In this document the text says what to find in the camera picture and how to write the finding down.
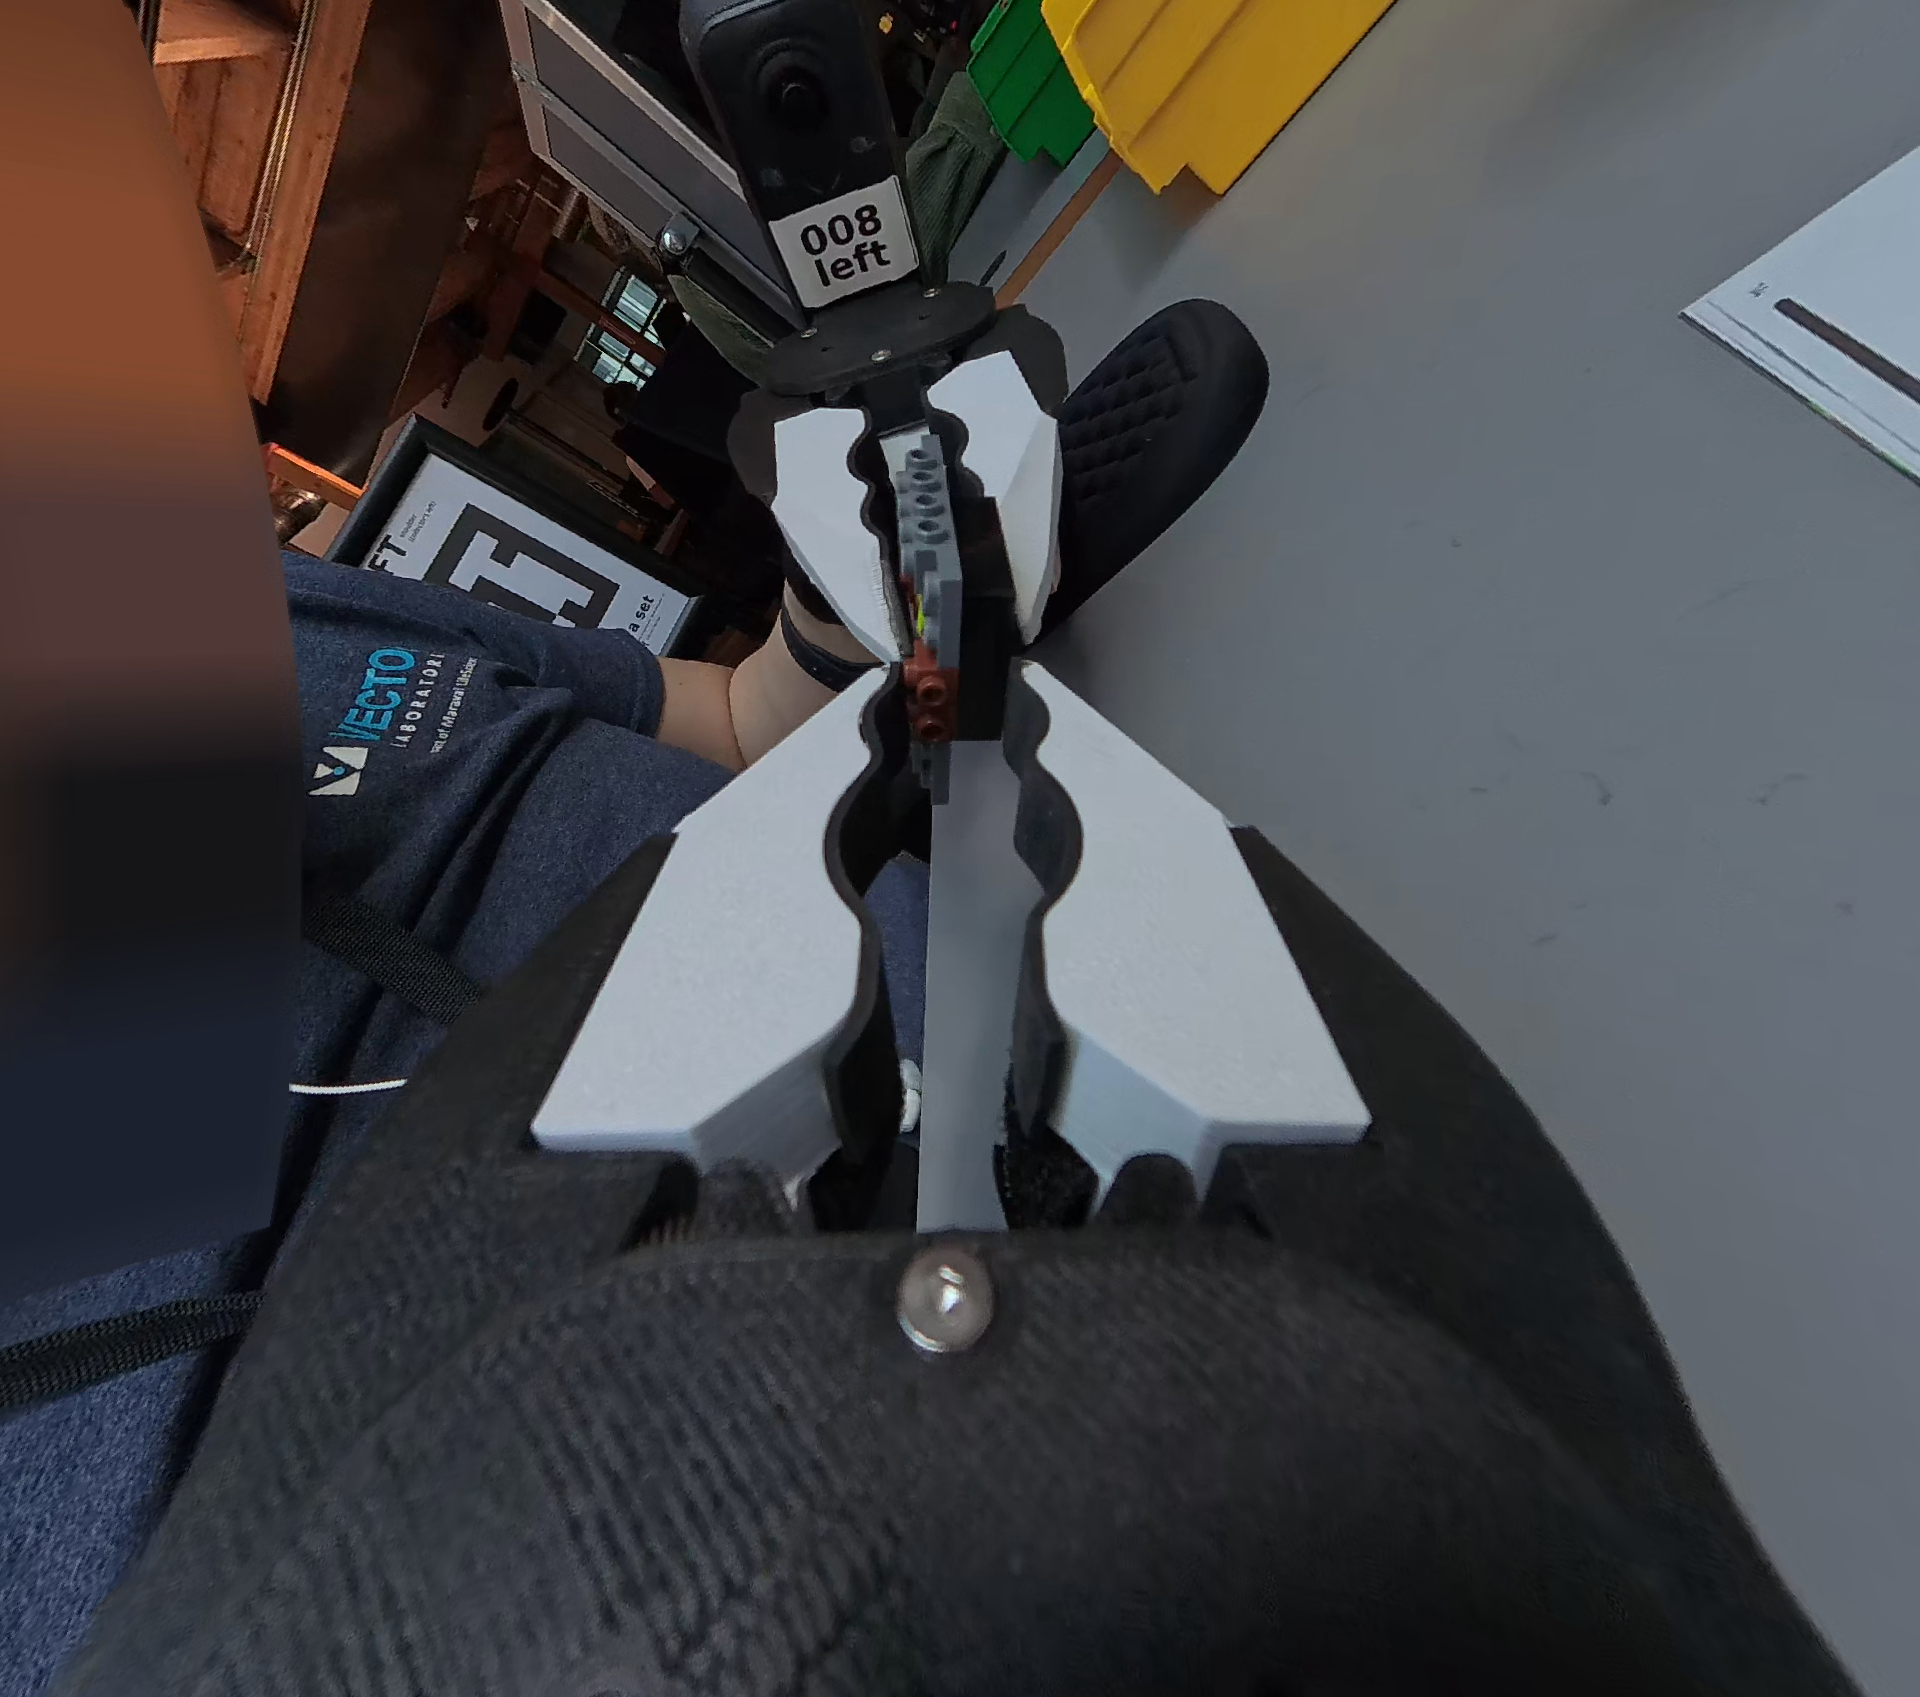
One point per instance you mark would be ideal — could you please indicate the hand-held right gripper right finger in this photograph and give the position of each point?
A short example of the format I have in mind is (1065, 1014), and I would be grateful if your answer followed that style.
(1185, 978)

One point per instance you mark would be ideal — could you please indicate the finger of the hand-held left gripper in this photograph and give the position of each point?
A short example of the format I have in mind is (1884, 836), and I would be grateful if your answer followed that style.
(820, 505)
(1022, 483)

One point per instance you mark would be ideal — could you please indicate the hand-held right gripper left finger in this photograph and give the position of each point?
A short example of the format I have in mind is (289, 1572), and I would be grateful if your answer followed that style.
(705, 978)

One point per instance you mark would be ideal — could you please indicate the grey brown toy brick assembly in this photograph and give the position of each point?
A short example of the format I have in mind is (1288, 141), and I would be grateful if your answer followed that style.
(932, 557)

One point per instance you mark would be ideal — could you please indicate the person's left forearm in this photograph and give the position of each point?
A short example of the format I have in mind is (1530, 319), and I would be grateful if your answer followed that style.
(740, 714)

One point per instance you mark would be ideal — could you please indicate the grey desk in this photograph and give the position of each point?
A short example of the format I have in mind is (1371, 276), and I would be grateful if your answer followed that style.
(1500, 709)

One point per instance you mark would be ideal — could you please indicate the black office chair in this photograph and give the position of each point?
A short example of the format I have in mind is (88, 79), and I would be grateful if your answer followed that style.
(1156, 453)

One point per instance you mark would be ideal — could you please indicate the black wristband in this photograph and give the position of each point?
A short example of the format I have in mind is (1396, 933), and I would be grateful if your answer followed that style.
(819, 650)

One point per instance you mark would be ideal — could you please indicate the olive green jacket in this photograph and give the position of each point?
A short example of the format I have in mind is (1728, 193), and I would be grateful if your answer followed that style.
(952, 168)

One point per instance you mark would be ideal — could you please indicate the grey framed panel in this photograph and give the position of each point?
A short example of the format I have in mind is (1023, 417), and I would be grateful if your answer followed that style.
(600, 123)

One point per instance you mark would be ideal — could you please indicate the person in blue jeans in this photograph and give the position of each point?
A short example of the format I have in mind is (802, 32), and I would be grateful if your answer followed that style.
(494, 827)

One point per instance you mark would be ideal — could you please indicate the black and white framed poster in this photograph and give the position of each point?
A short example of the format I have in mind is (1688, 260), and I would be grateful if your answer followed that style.
(511, 581)

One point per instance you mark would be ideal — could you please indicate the brick building instruction booklet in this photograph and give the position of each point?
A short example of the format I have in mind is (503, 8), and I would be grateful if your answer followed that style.
(1829, 286)

